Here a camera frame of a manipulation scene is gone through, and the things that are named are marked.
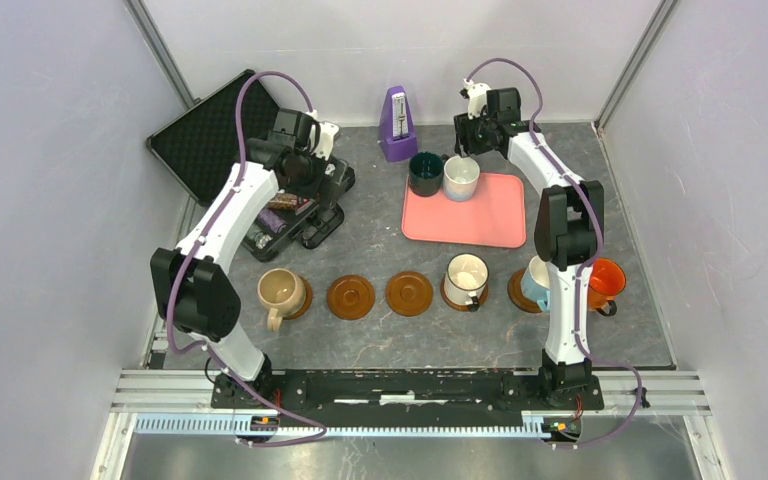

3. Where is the orange mug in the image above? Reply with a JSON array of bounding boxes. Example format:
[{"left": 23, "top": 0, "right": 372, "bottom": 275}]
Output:
[{"left": 587, "top": 258, "right": 627, "bottom": 317}]

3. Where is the wooden coaster one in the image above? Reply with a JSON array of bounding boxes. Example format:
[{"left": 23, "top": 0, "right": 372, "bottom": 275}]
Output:
[{"left": 284, "top": 277, "right": 313, "bottom": 320}]

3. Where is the pink tray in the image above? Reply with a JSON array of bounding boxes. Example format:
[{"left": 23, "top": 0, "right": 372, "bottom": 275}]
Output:
[{"left": 401, "top": 173, "right": 527, "bottom": 249}]

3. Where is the wooden coaster four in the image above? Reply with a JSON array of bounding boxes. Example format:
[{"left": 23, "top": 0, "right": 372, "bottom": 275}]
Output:
[{"left": 440, "top": 280, "right": 489, "bottom": 313}]

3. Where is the white mug black rim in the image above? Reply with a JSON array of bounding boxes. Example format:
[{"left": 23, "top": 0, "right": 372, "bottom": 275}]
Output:
[{"left": 442, "top": 253, "right": 489, "bottom": 305}]

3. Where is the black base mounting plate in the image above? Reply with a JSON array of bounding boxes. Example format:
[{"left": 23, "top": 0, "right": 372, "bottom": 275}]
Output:
[{"left": 210, "top": 368, "right": 605, "bottom": 429}]

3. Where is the purple metronome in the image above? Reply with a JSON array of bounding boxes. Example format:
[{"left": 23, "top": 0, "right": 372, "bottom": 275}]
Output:
[{"left": 378, "top": 85, "right": 419, "bottom": 163}]

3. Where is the wooden coaster two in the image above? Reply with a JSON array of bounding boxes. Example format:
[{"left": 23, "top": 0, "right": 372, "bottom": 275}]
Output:
[{"left": 386, "top": 271, "right": 434, "bottom": 317}]

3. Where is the wooden coaster five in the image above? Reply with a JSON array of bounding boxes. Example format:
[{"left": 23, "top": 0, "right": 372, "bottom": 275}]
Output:
[{"left": 507, "top": 268, "right": 543, "bottom": 314}]

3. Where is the aluminium frame rail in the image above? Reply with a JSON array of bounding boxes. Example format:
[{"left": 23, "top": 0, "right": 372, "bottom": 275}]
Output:
[{"left": 112, "top": 370, "right": 711, "bottom": 440}]

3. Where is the wooden coaster three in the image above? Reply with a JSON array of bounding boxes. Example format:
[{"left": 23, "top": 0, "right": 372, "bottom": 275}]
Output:
[{"left": 326, "top": 275, "right": 375, "bottom": 320}]

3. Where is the light blue mug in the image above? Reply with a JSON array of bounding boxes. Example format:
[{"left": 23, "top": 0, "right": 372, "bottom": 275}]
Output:
[{"left": 520, "top": 255, "right": 550, "bottom": 312}]

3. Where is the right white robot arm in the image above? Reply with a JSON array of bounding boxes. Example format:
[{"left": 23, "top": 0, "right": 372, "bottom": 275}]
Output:
[{"left": 454, "top": 81, "right": 604, "bottom": 408}]

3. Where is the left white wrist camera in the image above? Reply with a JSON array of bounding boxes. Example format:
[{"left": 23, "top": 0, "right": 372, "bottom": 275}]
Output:
[{"left": 306, "top": 110, "right": 340, "bottom": 160}]

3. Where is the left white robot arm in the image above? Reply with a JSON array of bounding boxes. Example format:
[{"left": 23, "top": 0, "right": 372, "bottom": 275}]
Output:
[{"left": 150, "top": 109, "right": 341, "bottom": 408}]

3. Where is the dark green mug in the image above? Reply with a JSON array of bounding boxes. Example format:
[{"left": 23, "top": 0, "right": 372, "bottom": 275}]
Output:
[{"left": 408, "top": 152, "right": 444, "bottom": 197}]

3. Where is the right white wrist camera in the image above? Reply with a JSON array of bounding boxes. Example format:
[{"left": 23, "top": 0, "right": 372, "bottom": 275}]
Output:
[{"left": 460, "top": 79, "right": 491, "bottom": 119}]

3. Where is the beige ceramic mug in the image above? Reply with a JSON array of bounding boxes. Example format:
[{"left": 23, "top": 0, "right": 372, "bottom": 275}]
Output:
[{"left": 257, "top": 268, "right": 305, "bottom": 331}]

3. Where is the black poker chip case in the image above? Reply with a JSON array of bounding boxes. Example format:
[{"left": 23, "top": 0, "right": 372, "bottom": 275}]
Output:
[{"left": 146, "top": 69, "right": 345, "bottom": 262}]

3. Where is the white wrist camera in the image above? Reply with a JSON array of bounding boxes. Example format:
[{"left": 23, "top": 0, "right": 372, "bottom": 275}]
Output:
[
  {"left": 460, "top": 79, "right": 491, "bottom": 119},
  {"left": 306, "top": 110, "right": 340, "bottom": 160}
]

